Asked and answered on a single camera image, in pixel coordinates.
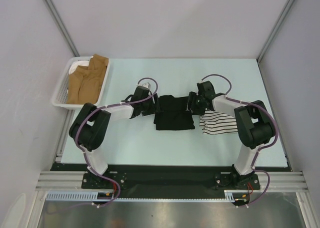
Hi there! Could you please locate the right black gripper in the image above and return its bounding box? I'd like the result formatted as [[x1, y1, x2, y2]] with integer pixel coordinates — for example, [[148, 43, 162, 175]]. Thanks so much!
[[183, 91, 206, 116]]

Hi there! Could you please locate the black tank top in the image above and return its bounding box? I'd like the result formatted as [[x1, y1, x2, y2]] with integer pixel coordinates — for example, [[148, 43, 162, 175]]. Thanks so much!
[[153, 95, 195, 131]]

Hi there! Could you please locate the striped white tank top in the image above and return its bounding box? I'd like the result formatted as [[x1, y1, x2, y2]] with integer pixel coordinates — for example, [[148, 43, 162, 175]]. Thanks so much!
[[199, 110, 238, 135]]

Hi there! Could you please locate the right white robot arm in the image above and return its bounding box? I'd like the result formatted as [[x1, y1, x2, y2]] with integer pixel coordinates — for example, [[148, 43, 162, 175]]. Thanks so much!
[[187, 81, 278, 188]]

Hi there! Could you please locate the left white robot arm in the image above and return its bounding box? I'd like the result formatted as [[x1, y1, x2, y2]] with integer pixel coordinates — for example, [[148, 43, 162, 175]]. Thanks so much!
[[69, 83, 159, 188]]

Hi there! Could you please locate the brown tank top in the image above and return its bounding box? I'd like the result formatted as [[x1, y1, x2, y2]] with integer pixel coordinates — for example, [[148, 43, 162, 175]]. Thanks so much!
[[66, 54, 109, 105]]

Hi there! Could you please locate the white plastic basket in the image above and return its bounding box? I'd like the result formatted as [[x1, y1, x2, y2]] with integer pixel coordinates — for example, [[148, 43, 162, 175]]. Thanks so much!
[[51, 56, 111, 109]]

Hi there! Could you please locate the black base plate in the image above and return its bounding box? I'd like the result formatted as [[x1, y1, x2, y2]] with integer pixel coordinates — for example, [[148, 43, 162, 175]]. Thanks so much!
[[51, 163, 290, 199]]

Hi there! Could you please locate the slotted cable duct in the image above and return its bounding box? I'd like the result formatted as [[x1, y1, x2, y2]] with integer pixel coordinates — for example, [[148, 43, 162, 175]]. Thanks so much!
[[46, 191, 248, 203]]

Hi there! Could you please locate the aluminium frame rail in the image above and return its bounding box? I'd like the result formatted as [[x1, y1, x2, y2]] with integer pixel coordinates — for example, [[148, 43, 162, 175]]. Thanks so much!
[[36, 171, 309, 192]]

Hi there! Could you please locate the right aluminium corner post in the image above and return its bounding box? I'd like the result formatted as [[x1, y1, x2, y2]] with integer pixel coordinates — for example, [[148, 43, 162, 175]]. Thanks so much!
[[256, 0, 296, 65]]

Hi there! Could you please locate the aluminium corner post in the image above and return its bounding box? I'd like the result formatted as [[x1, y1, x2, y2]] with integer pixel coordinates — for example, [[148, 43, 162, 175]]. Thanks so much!
[[43, 0, 80, 57], [256, 0, 296, 65]]

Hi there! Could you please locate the left aluminium corner post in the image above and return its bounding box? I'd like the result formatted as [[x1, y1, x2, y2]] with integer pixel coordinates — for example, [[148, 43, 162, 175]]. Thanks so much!
[[43, 0, 80, 57]]

